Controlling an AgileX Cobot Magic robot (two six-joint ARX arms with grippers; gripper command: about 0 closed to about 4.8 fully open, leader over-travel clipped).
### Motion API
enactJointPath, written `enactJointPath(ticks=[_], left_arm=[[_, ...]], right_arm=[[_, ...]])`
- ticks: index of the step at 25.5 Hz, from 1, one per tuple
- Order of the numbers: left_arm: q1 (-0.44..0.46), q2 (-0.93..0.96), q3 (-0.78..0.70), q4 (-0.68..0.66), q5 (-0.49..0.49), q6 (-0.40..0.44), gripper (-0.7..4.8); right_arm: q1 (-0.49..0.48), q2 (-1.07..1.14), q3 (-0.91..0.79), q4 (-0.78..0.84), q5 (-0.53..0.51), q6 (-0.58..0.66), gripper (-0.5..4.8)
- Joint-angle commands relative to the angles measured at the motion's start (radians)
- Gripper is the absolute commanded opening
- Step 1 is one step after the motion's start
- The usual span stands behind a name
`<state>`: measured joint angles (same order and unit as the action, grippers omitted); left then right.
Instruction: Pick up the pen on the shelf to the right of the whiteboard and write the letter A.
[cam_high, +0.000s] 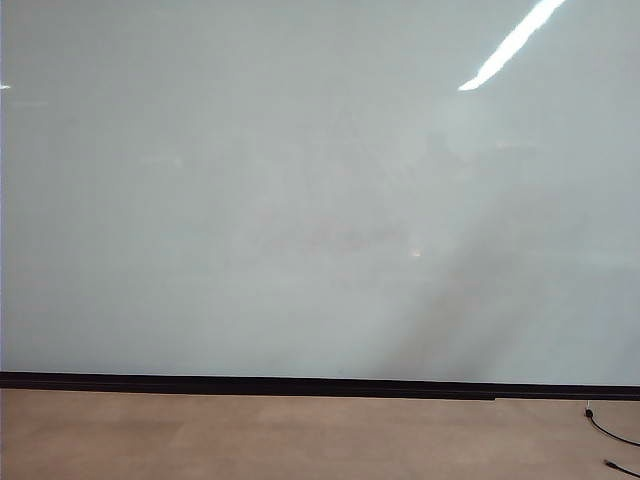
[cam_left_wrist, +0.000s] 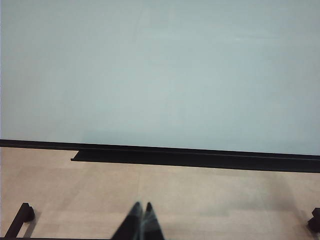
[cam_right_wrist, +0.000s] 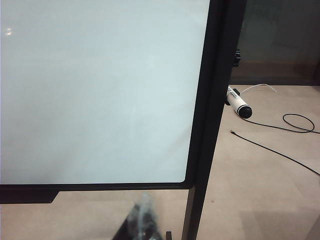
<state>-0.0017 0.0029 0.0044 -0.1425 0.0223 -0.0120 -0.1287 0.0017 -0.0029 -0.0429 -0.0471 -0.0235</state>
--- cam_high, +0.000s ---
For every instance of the large white whiteboard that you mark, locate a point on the large white whiteboard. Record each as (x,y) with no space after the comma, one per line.
(200,200)

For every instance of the black whiteboard pen tray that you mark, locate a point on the black whiteboard pen tray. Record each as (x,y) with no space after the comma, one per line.
(250,395)

